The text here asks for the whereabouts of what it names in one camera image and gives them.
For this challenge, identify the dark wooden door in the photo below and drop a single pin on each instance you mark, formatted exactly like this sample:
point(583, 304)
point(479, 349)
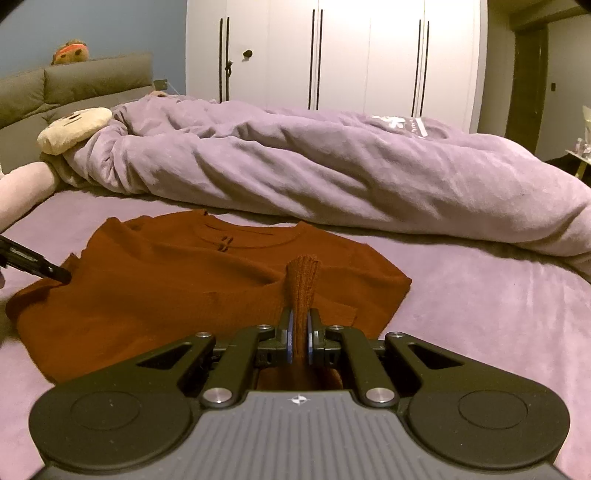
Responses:
point(528, 92)

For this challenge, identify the small items on side table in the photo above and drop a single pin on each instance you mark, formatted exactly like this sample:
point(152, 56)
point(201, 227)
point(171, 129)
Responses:
point(582, 147)

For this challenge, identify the yellow side table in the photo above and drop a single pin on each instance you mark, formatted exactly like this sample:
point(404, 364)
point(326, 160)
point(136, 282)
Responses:
point(582, 161)

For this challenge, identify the white wardrobe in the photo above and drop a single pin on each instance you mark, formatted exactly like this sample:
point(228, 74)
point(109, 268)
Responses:
point(360, 55)

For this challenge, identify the purple duvet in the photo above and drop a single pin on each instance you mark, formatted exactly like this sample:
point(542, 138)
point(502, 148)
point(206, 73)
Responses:
point(323, 175)

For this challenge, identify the pink bolster pillow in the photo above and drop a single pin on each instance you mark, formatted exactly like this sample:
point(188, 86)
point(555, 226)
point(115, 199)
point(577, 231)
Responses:
point(23, 189)

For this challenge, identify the cream plush pillow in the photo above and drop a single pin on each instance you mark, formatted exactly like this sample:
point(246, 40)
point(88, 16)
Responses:
point(69, 127)

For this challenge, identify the orange plush toy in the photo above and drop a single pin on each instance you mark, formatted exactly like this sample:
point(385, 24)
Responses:
point(69, 51)

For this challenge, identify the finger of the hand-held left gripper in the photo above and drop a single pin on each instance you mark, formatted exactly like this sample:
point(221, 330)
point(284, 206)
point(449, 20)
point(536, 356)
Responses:
point(41, 266)

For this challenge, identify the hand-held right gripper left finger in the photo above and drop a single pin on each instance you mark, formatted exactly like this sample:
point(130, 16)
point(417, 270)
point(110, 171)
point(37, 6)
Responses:
point(290, 341)

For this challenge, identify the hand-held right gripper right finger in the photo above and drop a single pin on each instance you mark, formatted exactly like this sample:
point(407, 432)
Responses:
point(310, 341)

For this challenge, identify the grey-green padded headboard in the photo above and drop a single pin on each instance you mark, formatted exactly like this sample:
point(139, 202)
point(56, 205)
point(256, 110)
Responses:
point(69, 87)

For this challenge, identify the brown button cardigan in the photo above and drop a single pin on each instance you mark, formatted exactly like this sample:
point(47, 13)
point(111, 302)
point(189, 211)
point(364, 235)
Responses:
point(161, 286)

